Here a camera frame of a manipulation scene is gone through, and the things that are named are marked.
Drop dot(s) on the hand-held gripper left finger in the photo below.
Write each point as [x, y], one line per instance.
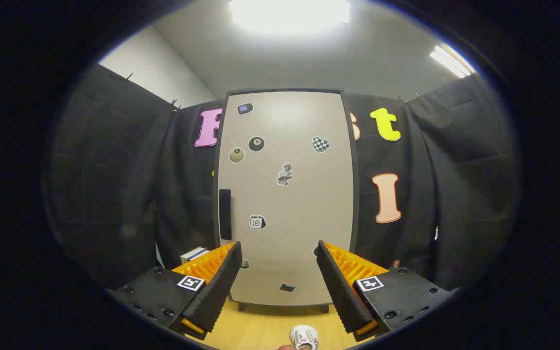
[221, 287]

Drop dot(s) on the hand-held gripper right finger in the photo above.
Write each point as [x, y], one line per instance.
[341, 291]

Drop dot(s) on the white shoe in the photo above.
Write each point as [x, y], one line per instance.
[304, 336]

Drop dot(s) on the dark grey shoe cabinet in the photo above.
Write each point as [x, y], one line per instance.
[356, 209]

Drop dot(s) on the beige shoe cabinet door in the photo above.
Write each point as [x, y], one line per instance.
[299, 204]

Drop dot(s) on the blue spine book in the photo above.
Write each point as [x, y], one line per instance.
[203, 253]

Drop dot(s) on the green spine book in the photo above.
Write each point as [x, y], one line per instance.
[190, 254]

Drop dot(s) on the black backdrop cloth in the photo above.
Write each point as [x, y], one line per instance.
[114, 184]

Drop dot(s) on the ceiling strip light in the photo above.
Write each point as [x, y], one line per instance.
[450, 61]

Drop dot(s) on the ceiling light panel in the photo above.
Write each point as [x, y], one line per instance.
[289, 14]

